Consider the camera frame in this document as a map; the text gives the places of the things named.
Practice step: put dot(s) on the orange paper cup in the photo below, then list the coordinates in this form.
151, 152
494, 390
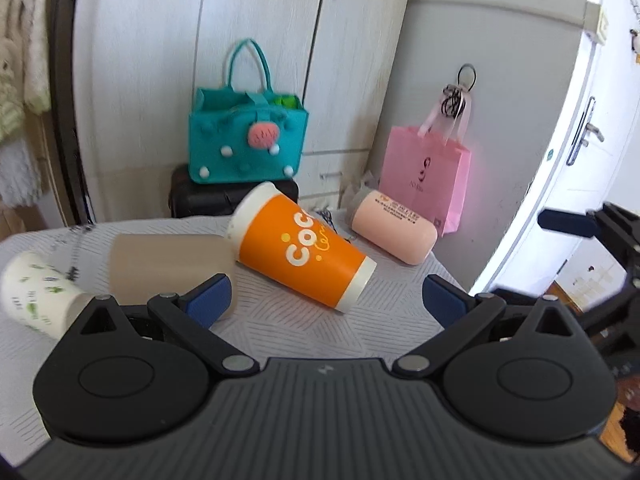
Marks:
273, 236

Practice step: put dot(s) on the pink paper shopping bag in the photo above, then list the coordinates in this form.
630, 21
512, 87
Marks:
426, 167

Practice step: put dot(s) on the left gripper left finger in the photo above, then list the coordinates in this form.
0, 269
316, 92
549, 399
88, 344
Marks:
123, 375

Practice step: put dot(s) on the black suitcase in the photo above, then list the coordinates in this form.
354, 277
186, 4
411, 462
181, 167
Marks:
189, 199

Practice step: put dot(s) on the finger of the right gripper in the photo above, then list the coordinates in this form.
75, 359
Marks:
558, 221

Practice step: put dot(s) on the beige plastic cup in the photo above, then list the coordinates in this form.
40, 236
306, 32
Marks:
142, 266

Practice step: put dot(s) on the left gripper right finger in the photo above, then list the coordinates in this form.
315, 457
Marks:
516, 368

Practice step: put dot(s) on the white fluffy sweater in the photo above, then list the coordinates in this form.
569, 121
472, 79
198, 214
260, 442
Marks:
25, 92

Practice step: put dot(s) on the silver door handle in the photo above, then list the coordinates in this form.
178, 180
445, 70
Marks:
584, 130

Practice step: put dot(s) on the white green-print paper cup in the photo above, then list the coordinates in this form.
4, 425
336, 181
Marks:
35, 294

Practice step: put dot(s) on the black clothes rack pole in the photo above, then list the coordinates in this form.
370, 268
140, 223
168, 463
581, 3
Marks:
76, 203

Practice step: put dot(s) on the white door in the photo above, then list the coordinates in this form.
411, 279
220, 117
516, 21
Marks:
529, 258

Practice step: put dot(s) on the white wardrobe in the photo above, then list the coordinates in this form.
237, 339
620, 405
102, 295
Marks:
138, 63

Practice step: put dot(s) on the teal felt tote bag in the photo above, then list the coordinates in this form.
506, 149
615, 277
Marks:
241, 136

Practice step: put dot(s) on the pink tumbler cup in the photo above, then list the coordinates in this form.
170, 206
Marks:
391, 226

